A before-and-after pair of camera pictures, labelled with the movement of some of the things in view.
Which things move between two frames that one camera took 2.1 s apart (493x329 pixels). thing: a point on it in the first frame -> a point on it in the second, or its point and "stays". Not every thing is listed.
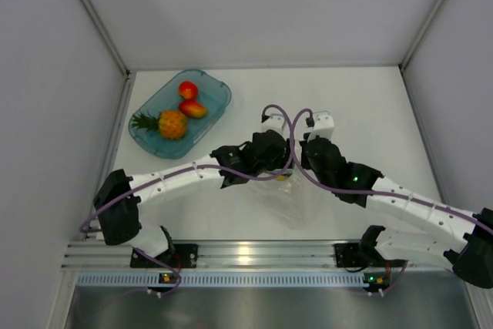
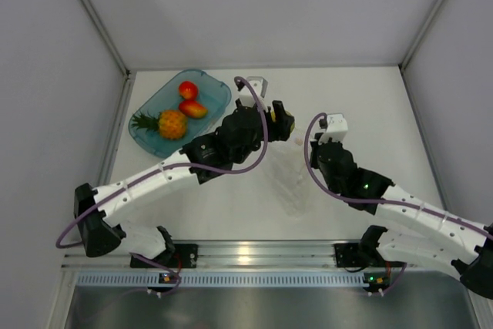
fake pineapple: x=170 y=124 stays
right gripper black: x=305 y=162 stays
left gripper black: x=283 y=162 -> x=278 y=130
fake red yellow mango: x=192 y=109 stays
